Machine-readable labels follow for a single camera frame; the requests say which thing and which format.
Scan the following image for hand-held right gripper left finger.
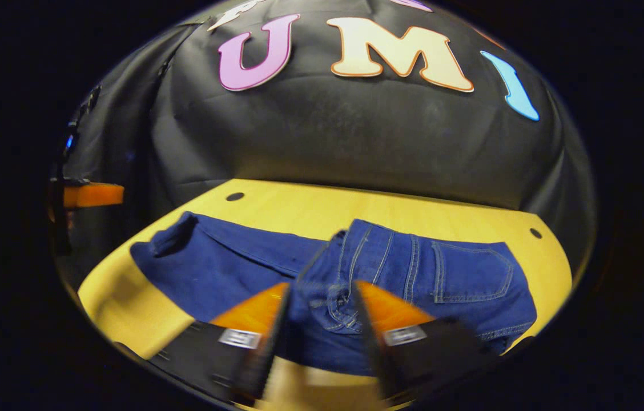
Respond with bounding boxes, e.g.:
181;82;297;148
148;281;294;407

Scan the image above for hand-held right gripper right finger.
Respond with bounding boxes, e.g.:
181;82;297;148
352;280;501;401

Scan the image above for blue denim jeans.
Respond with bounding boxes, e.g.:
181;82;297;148
130;211;538;377

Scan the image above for black backdrop cloth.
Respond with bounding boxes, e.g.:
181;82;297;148
51;0;597;276

